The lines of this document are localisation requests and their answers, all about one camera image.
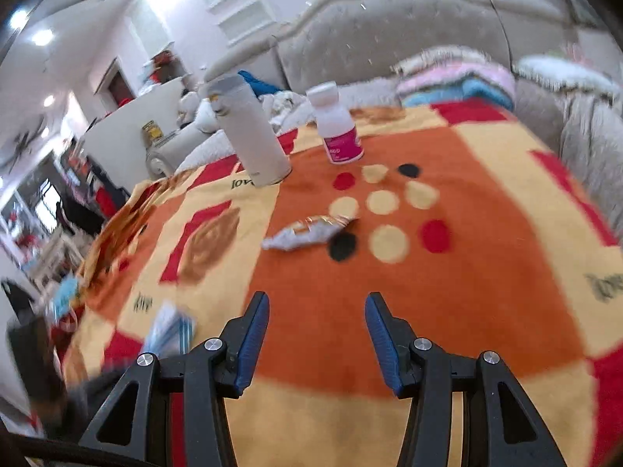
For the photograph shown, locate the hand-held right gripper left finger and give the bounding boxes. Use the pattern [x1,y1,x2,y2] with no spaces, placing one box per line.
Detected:
[78,291,271,467]

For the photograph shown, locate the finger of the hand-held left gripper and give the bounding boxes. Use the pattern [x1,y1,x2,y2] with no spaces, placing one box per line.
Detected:
[63,362,142,429]

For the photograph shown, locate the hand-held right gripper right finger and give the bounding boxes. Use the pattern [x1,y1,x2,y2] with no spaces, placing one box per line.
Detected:
[365,291,568,467]

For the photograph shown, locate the striped small carton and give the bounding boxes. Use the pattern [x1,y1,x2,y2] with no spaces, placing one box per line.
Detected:
[143,300,196,357]

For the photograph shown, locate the foil snack wrapper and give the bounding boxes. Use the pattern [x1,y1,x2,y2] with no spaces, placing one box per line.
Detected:
[262,213,354,253]

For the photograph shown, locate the blue face mask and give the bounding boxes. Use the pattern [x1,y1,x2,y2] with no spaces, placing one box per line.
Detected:
[50,274,84,323]

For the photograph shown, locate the printed blanket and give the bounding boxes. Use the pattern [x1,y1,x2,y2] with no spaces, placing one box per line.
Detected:
[58,102,623,467]

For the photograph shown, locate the red hanging clothes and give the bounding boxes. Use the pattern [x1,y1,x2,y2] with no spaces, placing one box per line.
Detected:
[92,184,121,221]

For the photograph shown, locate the white thermos bottle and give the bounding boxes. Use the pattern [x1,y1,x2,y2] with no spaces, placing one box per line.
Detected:
[206,74,293,188]

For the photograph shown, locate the white pill bottle pink label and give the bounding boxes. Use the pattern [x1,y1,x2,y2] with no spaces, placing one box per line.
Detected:
[306,81,365,165]

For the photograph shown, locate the yellow jar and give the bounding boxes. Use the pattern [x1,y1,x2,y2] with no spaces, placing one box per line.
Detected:
[141,120,165,147]

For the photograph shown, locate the beige crumpled cloth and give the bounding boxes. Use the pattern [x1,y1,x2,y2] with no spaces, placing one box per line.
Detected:
[262,89,318,130]

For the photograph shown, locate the white cabinet panel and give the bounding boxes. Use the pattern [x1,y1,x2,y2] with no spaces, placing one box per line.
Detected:
[79,77,196,186]

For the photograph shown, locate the plush toy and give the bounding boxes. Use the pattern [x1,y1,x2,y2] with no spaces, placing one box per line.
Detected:
[176,91,201,128]

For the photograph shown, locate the blue cloth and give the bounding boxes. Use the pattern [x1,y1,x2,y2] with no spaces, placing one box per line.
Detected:
[238,70,284,97]

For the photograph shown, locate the stack of folded blankets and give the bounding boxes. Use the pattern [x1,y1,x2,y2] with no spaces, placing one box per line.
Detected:
[396,47,517,111]

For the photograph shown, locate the grey quilt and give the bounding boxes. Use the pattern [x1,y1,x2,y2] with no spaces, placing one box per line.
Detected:
[510,78,623,246]

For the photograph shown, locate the white frilled pillow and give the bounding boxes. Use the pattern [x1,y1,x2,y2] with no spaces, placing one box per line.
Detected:
[515,55,622,99]

